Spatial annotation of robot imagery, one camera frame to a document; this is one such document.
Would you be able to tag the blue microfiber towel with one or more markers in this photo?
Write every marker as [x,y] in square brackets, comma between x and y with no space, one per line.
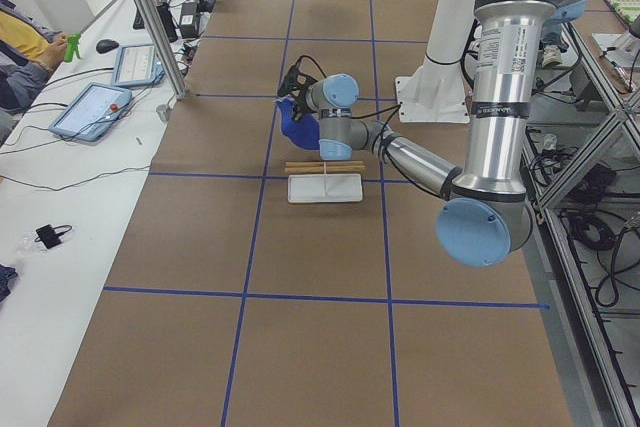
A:
[304,133]

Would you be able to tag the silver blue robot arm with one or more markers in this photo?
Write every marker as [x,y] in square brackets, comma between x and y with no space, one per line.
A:
[484,216]

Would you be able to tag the white rack base tray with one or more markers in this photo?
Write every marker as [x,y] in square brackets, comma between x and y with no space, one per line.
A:
[325,188]

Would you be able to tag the teach pendant tablet far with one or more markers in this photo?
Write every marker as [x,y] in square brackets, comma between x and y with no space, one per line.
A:
[137,66]

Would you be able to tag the teach pendant tablet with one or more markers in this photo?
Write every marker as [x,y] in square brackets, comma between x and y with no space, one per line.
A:
[92,113]
[137,66]

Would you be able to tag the small metal cylinder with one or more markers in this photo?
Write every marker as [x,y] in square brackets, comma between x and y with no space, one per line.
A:
[163,111]

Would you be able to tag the black computer mouse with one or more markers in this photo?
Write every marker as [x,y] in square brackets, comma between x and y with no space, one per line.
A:
[104,46]

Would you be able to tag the teach pendant tablet near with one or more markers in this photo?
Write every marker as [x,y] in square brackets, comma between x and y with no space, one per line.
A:
[92,113]

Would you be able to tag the seated person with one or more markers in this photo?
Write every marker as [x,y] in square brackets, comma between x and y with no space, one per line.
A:
[30,54]

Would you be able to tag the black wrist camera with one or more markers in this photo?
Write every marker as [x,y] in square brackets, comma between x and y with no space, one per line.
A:
[296,85]

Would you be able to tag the aluminium frame post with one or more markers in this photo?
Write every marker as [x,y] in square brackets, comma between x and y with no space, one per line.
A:
[156,31]

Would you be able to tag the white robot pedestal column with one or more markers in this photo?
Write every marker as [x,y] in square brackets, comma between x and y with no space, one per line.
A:
[435,92]

